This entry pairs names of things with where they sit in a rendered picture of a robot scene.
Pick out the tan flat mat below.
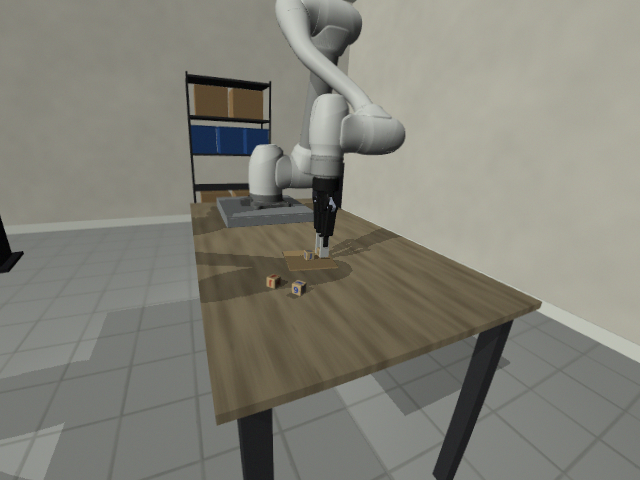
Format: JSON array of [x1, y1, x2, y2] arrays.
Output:
[[283, 250, 338, 271]]

